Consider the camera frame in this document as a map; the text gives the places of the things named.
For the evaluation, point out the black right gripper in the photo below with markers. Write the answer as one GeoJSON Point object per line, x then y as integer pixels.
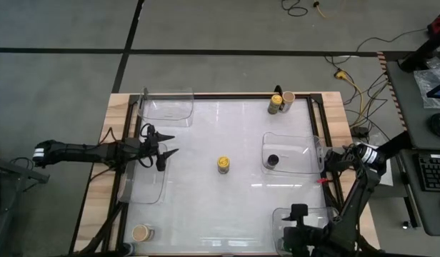
{"type": "Point", "coordinates": [309, 239]}

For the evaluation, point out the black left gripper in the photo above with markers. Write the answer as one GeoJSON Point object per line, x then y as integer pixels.
{"type": "Point", "coordinates": [148, 146]}

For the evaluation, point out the black lid spices jar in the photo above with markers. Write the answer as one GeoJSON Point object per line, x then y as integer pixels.
{"type": "Point", "coordinates": [127, 248]}
{"type": "Point", "coordinates": [273, 159]}

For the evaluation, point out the yellow lid spice jar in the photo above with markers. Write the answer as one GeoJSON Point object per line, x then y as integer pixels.
{"type": "Point", "coordinates": [276, 100]}
{"type": "Point", "coordinates": [223, 162]}

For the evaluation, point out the tan lid seasoning jar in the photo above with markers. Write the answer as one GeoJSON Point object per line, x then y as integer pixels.
{"type": "Point", "coordinates": [288, 96]}
{"type": "Point", "coordinates": [140, 232]}

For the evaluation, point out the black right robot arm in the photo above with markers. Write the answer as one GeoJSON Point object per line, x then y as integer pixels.
{"type": "Point", "coordinates": [352, 214]}

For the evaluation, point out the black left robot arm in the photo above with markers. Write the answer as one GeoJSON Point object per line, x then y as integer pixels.
{"type": "Point", "coordinates": [80, 152]}

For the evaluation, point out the clear plastic bin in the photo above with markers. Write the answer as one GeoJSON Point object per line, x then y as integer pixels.
{"type": "Point", "coordinates": [166, 107]}
{"type": "Point", "coordinates": [295, 146]}
{"type": "Point", "coordinates": [316, 216]}
{"type": "Point", "coordinates": [145, 185]}

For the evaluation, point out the small red clip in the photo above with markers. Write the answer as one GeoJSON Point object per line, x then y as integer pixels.
{"type": "Point", "coordinates": [323, 180]}

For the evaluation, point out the white paper sheet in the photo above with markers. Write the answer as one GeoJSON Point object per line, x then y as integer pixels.
{"type": "Point", "coordinates": [387, 178]}

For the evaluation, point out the black power brick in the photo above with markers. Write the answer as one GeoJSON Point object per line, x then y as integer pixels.
{"type": "Point", "coordinates": [359, 131]}

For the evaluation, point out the small white caster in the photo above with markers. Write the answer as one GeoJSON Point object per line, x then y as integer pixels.
{"type": "Point", "coordinates": [406, 225]}

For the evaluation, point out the black rig strut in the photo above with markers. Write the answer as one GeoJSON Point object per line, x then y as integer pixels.
{"type": "Point", "coordinates": [398, 141]}

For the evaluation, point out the small black clamp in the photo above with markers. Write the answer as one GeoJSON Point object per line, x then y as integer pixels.
{"type": "Point", "coordinates": [278, 88]}

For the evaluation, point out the black computer keyboard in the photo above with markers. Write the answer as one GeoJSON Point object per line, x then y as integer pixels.
{"type": "Point", "coordinates": [434, 173]}

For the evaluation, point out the grey side desk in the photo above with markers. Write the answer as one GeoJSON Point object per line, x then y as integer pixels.
{"type": "Point", "coordinates": [402, 107]}

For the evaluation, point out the grey metal stand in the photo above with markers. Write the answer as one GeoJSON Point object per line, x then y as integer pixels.
{"type": "Point", "coordinates": [13, 169]}

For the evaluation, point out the clear plastic bag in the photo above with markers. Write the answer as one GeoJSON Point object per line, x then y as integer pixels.
{"type": "Point", "coordinates": [425, 80]}

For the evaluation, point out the blue screen tablet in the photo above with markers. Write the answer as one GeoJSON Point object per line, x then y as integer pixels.
{"type": "Point", "coordinates": [439, 91]}

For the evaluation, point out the black stand with red top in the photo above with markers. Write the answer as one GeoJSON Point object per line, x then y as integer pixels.
{"type": "Point", "coordinates": [425, 50]}

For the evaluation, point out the small metal bracket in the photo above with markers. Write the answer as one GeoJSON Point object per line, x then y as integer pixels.
{"type": "Point", "coordinates": [320, 153]}

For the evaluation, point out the black table frame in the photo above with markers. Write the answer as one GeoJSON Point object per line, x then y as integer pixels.
{"type": "Point", "coordinates": [223, 95]}

